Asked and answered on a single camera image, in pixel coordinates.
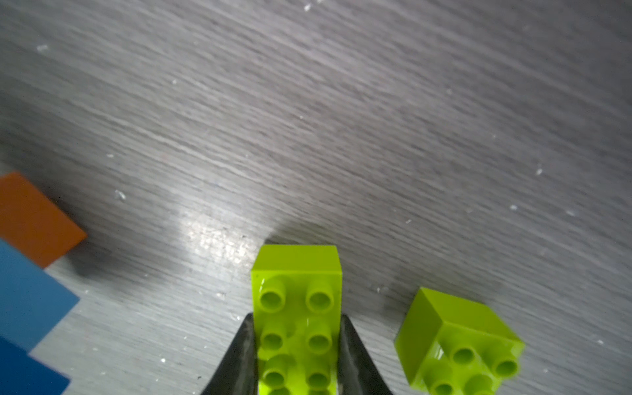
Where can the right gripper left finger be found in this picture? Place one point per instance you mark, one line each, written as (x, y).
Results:
(237, 372)

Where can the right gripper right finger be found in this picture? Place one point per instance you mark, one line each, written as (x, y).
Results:
(356, 371)

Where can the small green square lego brick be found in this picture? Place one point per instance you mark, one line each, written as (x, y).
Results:
(450, 345)

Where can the green L-shaped lego brick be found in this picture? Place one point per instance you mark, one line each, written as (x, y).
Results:
(297, 309)

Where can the light blue lego brick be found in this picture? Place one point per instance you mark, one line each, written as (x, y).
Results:
(32, 302)

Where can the orange lego brick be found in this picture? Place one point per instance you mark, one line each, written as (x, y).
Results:
(32, 224)

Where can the dark blue lego brick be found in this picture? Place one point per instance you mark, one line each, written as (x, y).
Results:
(21, 374)

